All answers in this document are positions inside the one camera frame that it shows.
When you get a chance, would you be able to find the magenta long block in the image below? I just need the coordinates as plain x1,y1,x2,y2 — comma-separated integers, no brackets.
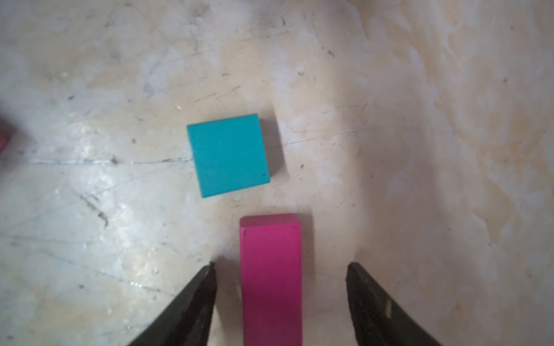
239,213,302,345

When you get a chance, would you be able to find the teal cube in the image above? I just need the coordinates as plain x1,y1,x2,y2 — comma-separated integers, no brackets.
187,114,271,198

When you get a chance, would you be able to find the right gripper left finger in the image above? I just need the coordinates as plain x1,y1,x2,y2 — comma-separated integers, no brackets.
129,262,217,346

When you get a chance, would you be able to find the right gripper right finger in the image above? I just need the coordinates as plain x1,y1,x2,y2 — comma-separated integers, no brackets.
346,262,439,345

